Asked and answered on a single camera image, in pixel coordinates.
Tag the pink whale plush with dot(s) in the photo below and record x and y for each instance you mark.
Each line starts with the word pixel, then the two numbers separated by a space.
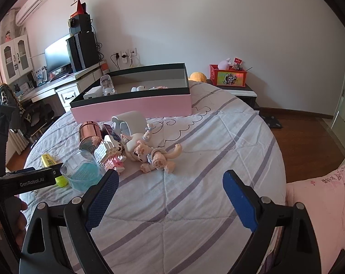
pixel 226 62

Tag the person's left hand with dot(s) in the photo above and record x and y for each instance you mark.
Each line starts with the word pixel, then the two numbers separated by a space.
pixel 21 219

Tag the grey printed jacket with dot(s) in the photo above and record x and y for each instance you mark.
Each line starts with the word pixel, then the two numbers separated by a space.
pixel 5 95

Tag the black office chair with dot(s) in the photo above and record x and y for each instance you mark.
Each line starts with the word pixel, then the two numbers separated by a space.
pixel 36 117

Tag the black computer monitor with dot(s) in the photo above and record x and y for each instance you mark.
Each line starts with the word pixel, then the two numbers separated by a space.
pixel 58 54

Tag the clear plastic bottle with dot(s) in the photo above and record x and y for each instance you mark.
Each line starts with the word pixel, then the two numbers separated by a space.
pixel 107 85

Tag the red box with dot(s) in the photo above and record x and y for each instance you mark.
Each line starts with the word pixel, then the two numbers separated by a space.
pixel 80 8

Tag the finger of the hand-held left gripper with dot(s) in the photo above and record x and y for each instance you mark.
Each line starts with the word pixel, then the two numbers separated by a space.
pixel 46 168
pixel 1 137

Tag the pink block figure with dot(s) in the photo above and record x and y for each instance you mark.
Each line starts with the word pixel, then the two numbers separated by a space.
pixel 109 154

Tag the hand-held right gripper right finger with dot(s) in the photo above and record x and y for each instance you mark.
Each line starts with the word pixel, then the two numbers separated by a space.
pixel 241 202

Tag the black computer tower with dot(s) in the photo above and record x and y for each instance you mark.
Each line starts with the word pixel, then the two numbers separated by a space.
pixel 82 51

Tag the black bathroom scale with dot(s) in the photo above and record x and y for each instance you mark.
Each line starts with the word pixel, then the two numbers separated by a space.
pixel 271 121

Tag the red storage crate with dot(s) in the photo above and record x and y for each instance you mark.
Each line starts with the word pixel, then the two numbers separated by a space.
pixel 229 77

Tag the rose gold can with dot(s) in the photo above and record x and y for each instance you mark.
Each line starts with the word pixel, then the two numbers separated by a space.
pixel 89 134

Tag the white glass-door cabinet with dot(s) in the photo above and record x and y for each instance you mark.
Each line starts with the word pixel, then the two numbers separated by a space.
pixel 15 57

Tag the yellow highlighter pen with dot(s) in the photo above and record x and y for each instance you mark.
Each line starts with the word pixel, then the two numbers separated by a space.
pixel 51 159

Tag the row of books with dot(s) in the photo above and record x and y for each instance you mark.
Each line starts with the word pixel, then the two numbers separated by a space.
pixel 23 87

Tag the yellow octopus plush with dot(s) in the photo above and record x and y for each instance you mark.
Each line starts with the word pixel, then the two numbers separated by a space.
pixel 198 76

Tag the clear blue dish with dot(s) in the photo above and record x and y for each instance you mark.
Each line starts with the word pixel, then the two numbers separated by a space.
pixel 82 172

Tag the black speaker box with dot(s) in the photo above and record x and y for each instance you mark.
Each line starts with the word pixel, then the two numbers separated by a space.
pixel 79 24

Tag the small pink toy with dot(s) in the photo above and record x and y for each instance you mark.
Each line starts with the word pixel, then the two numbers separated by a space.
pixel 160 87

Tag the black keyboard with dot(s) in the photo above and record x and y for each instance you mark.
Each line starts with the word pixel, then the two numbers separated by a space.
pixel 59 74

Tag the clear plastic case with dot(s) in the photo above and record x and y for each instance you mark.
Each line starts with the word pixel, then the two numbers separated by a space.
pixel 91 93

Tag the white air conditioner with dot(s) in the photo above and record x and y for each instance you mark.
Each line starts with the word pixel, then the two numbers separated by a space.
pixel 32 4

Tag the blue and white box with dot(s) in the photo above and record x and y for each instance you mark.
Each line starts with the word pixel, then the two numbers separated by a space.
pixel 40 75

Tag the pink quilt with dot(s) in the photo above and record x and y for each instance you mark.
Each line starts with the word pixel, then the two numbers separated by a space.
pixel 318 205

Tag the pink doll figure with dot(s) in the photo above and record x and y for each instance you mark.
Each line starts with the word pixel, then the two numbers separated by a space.
pixel 9 35

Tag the red card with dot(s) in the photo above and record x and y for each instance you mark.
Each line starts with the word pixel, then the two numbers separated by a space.
pixel 237 61

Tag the white radiator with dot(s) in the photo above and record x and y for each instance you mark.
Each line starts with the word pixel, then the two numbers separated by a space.
pixel 16 144

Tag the dark slim box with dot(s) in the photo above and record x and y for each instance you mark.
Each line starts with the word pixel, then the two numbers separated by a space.
pixel 109 130

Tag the white wall socket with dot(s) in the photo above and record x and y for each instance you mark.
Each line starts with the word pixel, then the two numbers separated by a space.
pixel 116 54
pixel 124 55
pixel 133 52

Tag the white desk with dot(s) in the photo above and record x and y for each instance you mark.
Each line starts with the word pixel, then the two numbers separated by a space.
pixel 69 88

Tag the pink storage box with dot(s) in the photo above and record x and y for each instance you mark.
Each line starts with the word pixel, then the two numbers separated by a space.
pixel 132 107

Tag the black and white cabinet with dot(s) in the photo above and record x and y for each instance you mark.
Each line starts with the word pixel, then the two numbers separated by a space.
pixel 243 91

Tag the small doll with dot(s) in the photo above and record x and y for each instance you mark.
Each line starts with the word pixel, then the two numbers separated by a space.
pixel 152 154

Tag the white robot toy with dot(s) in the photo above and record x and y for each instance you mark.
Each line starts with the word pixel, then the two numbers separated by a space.
pixel 131 122

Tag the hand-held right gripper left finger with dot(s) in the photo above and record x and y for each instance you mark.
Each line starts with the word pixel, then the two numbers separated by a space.
pixel 102 199

